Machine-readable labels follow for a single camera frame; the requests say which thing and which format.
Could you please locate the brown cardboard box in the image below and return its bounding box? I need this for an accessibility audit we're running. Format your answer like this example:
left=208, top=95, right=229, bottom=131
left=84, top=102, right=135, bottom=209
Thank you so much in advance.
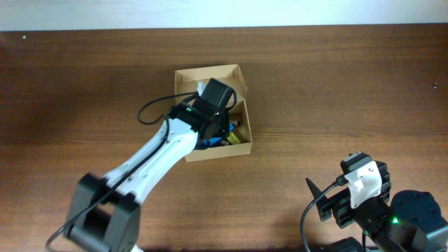
left=174, top=64, right=253, bottom=162

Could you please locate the yellow highlighter pen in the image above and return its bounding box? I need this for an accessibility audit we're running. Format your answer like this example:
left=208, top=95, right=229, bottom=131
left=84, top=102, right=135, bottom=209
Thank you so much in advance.
left=227, top=132, right=242, bottom=145

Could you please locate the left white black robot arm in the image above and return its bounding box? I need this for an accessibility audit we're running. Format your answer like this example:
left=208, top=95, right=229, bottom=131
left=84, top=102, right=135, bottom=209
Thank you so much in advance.
left=56, top=78, right=237, bottom=252

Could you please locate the left black camera cable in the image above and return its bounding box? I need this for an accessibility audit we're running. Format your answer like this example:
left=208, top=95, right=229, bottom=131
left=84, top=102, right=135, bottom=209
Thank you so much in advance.
left=44, top=89, right=239, bottom=252

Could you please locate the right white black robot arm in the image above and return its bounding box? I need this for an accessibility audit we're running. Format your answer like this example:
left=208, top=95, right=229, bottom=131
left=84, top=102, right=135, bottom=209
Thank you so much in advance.
left=302, top=151, right=447, bottom=251

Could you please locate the blue plastic eraser block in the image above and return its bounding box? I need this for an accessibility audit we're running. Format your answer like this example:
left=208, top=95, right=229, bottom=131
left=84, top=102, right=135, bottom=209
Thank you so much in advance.
left=195, top=123, right=235, bottom=150

